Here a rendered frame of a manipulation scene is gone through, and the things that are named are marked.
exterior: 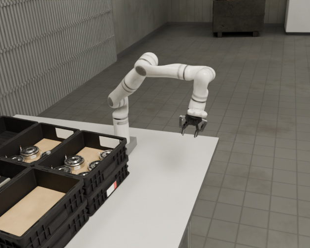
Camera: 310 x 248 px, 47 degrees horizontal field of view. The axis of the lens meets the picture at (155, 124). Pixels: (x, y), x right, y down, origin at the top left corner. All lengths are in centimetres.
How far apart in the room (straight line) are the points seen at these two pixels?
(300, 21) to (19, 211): 744
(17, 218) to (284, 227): 186
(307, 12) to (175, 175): 675
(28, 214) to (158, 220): 58
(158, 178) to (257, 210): 114
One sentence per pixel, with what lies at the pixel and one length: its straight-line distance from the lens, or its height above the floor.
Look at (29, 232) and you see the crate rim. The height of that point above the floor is 93.
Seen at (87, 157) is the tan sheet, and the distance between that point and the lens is 198.
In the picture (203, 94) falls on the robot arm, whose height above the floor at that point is 123.
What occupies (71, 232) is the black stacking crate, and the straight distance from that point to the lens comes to 167.
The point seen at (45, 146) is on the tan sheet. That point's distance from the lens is 217.
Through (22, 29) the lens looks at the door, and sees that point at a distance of 451.
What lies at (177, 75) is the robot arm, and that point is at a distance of 165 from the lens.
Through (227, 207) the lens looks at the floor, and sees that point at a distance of 291.
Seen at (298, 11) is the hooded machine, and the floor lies 50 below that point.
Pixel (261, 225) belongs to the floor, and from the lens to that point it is 279.
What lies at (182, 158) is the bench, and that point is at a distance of 214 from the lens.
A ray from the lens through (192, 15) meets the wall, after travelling 956.
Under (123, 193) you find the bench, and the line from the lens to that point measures 189.
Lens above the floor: 183
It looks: 26 degrees down
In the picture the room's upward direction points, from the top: 3 degrees counter-clockwise
